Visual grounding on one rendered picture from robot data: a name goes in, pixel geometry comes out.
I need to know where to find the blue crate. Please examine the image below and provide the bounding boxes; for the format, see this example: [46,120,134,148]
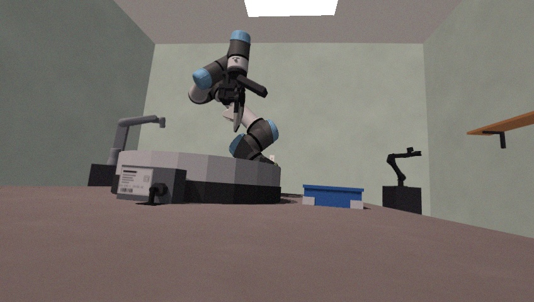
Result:
[302,184,364,210]

